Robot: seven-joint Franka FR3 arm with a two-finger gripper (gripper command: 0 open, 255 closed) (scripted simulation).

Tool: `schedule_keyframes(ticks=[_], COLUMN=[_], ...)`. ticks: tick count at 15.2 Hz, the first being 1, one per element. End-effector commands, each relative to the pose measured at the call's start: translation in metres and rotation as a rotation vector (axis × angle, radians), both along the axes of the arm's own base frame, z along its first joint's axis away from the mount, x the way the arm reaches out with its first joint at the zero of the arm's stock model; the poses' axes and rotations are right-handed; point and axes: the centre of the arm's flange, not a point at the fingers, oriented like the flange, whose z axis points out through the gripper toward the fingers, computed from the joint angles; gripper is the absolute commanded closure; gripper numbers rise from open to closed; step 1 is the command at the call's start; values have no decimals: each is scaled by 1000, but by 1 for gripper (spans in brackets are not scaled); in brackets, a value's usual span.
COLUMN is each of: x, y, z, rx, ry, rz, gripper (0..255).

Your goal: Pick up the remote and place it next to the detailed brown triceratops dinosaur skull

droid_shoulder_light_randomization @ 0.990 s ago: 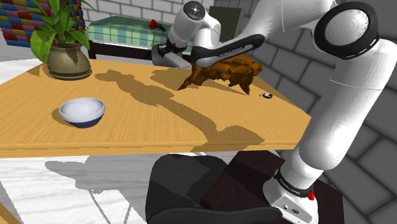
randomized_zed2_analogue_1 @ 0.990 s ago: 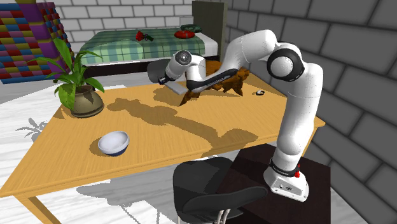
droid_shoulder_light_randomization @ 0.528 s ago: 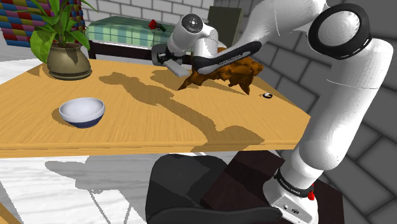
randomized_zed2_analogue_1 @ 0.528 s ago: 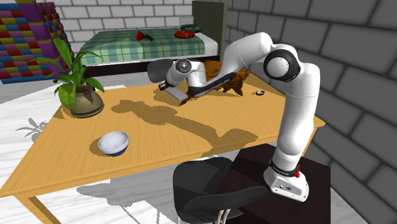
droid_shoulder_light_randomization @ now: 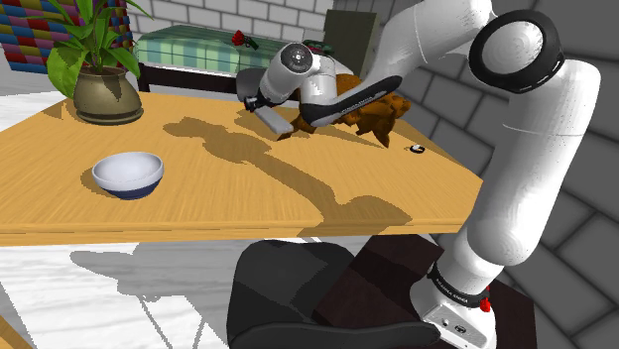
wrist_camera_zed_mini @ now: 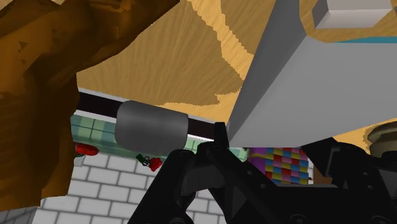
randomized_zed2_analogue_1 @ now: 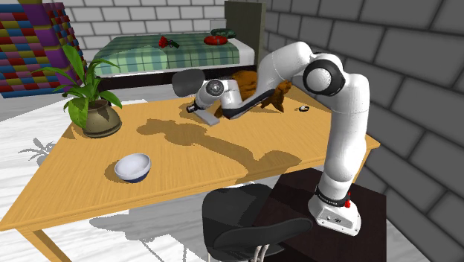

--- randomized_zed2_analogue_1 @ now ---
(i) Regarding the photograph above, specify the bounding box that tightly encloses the dark grey rounded chair back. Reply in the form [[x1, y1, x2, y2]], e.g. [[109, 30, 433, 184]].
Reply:
[[170, 68, 207, 98]]

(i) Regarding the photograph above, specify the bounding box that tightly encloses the bed with green plaid blanket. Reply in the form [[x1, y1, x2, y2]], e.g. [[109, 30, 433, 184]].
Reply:
[[92, 0, 268, 92]]

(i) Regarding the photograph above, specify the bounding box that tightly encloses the light wooden table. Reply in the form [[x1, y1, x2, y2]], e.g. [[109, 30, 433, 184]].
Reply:
[[0, 81, 381, 262]]

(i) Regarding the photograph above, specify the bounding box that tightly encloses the brown plush toy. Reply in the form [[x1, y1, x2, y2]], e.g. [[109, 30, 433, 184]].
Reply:
[[213, 70, 293, 119]]

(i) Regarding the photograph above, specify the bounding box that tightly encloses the white bowl with blue base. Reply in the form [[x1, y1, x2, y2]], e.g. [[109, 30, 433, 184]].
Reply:
[[114, 153, 152, 184]]

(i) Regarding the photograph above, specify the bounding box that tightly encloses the green plant in brown pot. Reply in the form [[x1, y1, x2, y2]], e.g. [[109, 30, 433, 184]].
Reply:
[[31, 44, 123, 139]]

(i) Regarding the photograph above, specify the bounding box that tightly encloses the black office chair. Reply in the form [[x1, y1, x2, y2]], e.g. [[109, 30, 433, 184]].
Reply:
[[202, 182, 314, 262]]

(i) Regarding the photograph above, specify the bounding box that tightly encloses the multicoloured checkered furniture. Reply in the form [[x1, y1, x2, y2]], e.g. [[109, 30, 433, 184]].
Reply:
[[0, 0, 88, 100]]

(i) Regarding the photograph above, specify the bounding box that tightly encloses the dark robot stand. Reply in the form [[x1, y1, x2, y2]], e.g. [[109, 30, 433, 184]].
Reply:
[[253, 167, 387, 262]]

